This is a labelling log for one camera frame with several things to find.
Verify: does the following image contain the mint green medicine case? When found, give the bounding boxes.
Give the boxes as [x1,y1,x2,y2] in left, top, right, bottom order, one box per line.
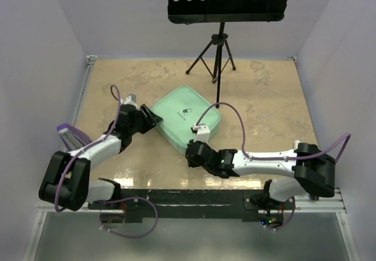
[151,86,210,155]

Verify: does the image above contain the purple box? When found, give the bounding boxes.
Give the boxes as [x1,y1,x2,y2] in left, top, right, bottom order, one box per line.
[56,123,92,151]

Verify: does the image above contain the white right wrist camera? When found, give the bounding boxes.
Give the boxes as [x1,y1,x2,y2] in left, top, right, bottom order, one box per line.
[192,124,210,143]

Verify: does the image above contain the purple cable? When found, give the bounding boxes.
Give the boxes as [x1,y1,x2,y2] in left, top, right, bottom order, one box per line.
[193,102,352,232]
[54,84,159,239]

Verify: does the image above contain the white tube object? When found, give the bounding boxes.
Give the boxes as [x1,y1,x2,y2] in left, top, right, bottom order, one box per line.
[294,140,300,149]

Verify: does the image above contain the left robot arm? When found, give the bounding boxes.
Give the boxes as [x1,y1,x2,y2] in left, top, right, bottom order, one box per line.
[38,104,163,212]

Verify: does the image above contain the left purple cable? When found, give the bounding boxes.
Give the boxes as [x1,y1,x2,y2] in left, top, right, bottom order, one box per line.
[54,84,159,239]

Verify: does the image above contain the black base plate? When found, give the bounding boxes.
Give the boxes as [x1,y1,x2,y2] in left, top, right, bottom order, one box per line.
[88,189,294,223]

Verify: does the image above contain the black music stand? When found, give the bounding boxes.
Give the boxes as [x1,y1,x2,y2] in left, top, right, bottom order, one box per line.
[167,0,287,96]

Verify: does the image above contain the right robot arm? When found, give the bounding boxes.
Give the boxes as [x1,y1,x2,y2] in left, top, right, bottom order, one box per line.
[185,141,335,210]

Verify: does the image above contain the aluminium frame rail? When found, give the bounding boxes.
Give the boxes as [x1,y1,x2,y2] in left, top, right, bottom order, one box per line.
[22,55,98,261]

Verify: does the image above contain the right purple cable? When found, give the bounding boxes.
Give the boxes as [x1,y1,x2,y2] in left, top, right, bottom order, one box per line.
[193,102,352,232]

